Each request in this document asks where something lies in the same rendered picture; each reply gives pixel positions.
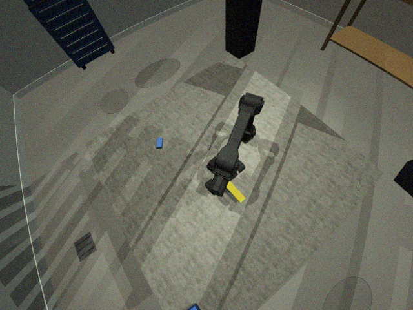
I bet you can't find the yellow bar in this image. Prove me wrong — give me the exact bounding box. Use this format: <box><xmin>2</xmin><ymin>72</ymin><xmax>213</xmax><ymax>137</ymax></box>
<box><xmin>227</xmin><ymin>181</ymin><xmax>245</xmax><ymax>203</ymax></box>

